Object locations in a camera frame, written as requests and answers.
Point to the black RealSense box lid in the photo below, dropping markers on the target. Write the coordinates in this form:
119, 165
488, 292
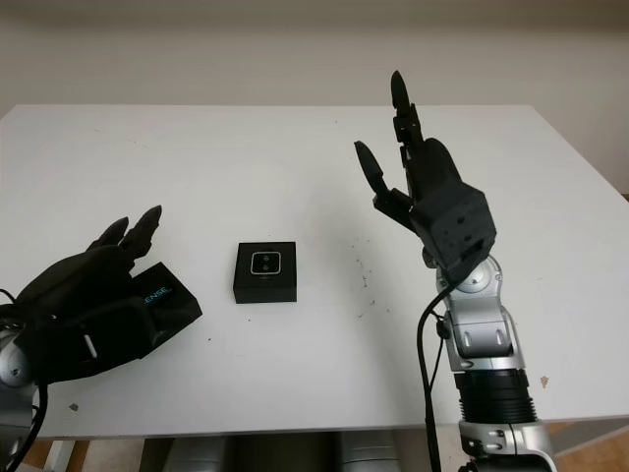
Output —
177, 305

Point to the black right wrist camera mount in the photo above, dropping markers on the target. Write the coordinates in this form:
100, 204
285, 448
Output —
457, 231

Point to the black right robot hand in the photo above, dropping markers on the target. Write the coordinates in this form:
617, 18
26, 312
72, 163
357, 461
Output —
432, 167

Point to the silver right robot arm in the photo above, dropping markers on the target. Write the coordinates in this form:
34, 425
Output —
491, 354

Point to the white table leg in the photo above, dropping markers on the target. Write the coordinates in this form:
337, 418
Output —
61, 454

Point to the grey left robot leg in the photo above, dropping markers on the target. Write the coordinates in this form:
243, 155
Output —
196, 454

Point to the small silver depth camera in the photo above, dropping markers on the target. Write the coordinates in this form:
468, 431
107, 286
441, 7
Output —
266, 263

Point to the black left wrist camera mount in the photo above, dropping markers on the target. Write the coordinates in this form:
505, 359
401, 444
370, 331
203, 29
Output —
98, 339

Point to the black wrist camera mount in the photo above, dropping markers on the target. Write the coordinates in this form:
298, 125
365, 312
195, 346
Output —
457, 231
98, 339

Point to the grey robot leg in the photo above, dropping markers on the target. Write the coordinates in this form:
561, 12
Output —
368, 454
196, 454

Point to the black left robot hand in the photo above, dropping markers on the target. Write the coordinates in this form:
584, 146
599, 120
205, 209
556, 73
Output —
78, 280

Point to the grey right robot leg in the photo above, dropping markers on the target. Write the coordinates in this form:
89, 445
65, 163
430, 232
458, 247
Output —
368, 454

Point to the dark robot pelvis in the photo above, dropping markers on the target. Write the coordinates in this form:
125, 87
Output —
282, 454

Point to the black box base with insert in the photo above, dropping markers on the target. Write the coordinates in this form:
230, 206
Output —
265, 290

